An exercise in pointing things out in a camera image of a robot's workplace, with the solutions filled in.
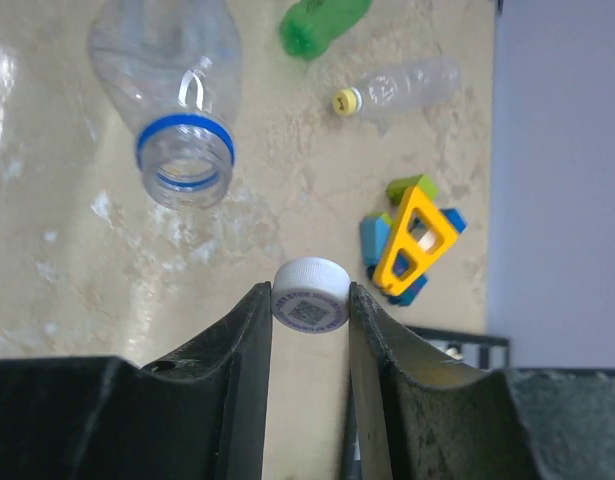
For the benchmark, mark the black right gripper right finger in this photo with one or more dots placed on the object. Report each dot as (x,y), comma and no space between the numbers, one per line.
(420,414)

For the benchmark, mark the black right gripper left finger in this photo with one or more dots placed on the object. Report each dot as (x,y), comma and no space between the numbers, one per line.
(198,412)

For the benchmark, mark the white QR code cap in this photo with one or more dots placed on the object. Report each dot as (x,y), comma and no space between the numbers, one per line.
(311,295)

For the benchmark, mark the Pepsi label clear bottle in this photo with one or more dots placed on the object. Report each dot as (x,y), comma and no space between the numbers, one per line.
(172,70)

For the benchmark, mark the green plastic bottle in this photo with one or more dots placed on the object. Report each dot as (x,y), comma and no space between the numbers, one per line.
(308,27)

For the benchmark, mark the clear bottle yellow cap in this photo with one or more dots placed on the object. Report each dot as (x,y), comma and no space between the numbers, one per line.
(399,87)

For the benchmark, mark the black white chessboard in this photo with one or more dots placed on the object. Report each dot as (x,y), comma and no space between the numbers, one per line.
(484,352)

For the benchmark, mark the blue purple toy block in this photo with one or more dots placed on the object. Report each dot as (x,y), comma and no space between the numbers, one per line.
(406,298)

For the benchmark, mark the yellow triangle toy block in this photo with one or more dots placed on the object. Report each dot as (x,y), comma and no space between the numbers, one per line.
(405,258)

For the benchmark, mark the teal green toy block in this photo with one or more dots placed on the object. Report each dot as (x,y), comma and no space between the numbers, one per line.
(374,233)

